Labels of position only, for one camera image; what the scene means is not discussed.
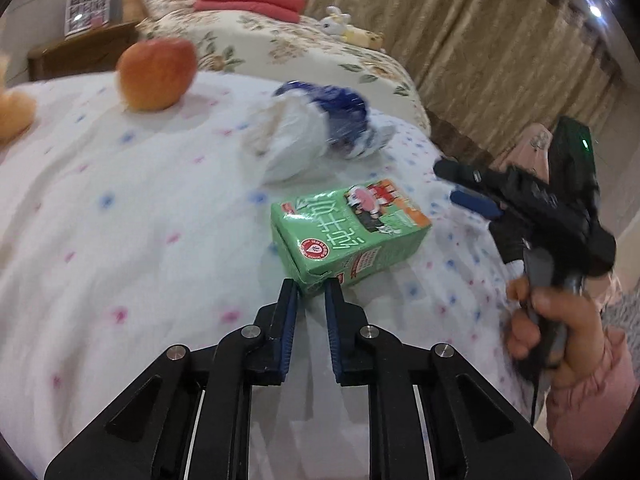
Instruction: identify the green milk carton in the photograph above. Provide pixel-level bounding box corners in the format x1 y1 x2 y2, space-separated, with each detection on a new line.
270 178 432 296

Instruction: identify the blue plastic wrapper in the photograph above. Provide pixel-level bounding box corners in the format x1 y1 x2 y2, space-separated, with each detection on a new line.
273 80 397 159

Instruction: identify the person's right hand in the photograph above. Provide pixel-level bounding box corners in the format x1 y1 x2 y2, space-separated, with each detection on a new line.
506 276 605 389

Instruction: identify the pink heart cloth cover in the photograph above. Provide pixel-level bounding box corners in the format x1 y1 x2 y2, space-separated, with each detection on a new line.
490 122 553 182

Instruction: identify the beige patterned curtain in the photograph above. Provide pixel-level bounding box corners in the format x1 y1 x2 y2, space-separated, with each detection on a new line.
308 0 623 160

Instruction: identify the white floral bedsheet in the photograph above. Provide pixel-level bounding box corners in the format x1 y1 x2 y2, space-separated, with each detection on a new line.
1 73 530 476

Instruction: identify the yellow brown plush toy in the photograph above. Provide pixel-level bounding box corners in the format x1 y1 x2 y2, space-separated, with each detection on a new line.
342 26 384 52

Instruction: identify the white rabbit plush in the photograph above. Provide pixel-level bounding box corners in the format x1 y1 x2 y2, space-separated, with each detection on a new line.
319 6 352 37

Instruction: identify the floral quilt bed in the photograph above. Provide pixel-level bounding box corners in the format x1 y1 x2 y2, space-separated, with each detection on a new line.
137 10 431 136

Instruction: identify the folded red blanket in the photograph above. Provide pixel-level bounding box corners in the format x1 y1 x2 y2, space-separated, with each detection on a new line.
193 0 306 23

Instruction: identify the red yellow apple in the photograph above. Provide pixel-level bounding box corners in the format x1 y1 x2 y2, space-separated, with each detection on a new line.
116 38 198 112

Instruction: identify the beige teddy bear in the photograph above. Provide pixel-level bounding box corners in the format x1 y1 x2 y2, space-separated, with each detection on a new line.
0 53 37 146

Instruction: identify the wooden nightstand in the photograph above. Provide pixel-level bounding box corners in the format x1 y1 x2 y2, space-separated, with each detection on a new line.
27 22 138 81

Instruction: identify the photo grid frame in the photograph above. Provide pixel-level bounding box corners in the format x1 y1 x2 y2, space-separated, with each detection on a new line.
64 0 111 37

